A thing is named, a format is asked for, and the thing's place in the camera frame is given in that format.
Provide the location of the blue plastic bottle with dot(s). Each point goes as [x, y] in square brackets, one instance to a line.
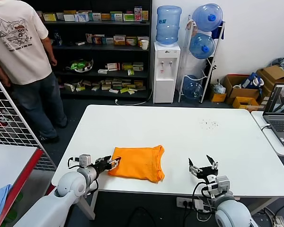
[58, 39]

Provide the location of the blue water jug with label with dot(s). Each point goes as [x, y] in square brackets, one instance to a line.
[168, 26]

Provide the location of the teal white medicine box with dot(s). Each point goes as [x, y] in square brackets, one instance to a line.
[95, 16]
[108, 41]

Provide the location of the black shelving unit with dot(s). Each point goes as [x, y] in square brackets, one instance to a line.
[97, 48]

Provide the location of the white power strip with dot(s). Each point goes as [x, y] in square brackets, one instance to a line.
[279, 220]
[182, 202]

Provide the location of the bowl of green fruit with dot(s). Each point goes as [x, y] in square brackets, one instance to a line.
[79, 65]

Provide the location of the flat yellow cardboard box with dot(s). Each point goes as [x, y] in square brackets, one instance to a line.
[239, 102]

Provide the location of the blue white medicine box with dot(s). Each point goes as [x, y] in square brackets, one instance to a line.
[82, 17]

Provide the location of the person in white t-shirt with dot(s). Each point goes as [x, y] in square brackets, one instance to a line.
[19, 47]

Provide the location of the white cart with red frame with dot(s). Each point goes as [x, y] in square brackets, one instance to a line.
[4, 160]

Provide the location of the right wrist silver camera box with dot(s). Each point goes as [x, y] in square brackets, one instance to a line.
[222, 183]

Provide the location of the white water dispenser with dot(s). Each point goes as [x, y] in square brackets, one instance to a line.
[165, 89]

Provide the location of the tall red white box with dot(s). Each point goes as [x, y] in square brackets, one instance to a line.
[137, 14]

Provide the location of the flat yellow medicine box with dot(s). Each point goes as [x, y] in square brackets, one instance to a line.
[69, 12]

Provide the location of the grey laptop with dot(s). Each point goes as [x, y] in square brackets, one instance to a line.
[281, 125]

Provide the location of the clear plastic bag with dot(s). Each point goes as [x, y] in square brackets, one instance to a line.
[219, 88]

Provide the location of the white power adapter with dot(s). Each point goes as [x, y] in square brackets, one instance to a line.
[199, 205]

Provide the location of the white tape roll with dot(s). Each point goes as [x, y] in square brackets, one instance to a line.
[234, 86]

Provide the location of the red white medicine box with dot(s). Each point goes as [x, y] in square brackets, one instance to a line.
[112, 66]

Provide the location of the white paper cup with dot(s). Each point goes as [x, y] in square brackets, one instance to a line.
[144, 45]

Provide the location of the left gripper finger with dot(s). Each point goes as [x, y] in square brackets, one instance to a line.
[114, 163]
[108, 158]

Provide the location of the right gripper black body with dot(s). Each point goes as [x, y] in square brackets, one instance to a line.
[207, 172]

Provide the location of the flat white medicine box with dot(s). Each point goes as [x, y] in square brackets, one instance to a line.
[102, 71]
[113, 91]

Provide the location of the red dark medicine box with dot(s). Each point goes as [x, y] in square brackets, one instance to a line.
[97, 39]

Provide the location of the orange t-shirt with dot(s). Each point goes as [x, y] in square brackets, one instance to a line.
[137, 165]

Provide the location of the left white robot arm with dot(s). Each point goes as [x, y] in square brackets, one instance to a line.
[68, 184]

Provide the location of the blue white bag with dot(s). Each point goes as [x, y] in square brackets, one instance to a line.
[249, 80]

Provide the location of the dark blue cloth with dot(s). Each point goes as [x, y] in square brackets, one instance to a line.
[219, 33]

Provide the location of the black folded tripod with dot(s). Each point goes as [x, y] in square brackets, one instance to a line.
[213, 68]

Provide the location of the yellow green medicine box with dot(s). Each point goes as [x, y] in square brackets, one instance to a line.
[80, 89]
[127, 66]
[124, 90]

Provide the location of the small flat white box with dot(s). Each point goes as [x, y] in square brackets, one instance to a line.
[79, 43]

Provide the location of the small yellow cardboard box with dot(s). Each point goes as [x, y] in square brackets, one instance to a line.
[219, 97]

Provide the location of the small green medicine box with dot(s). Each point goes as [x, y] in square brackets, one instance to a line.
[130, 72]

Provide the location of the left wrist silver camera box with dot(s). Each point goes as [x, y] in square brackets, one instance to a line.
[84, 160]

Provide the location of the white pink medicine box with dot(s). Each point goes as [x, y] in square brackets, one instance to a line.
[88, 38]

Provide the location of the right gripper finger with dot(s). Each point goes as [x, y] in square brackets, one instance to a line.
[196, 170]
[214, 165]

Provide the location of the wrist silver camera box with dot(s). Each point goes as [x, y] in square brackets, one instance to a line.
[222, 183]
[84, 160]

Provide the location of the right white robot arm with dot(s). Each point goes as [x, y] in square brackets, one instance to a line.
[232, 212]

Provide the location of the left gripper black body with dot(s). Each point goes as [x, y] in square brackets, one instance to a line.
[102, 164]

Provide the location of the open brown cardboard box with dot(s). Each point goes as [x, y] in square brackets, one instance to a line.
[272, 73]

